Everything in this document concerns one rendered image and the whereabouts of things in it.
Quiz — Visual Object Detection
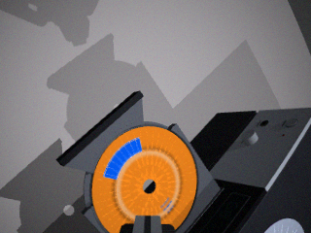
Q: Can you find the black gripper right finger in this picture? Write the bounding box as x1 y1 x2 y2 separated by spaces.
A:
148 216 176 233

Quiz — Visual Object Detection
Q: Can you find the silver cd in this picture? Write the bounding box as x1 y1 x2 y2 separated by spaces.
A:
263 218 304 233

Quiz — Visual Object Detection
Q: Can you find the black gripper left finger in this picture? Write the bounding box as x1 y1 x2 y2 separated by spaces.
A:
120 216 148 233

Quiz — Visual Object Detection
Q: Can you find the orange cd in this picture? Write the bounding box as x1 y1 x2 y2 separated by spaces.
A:
91 126 197 233

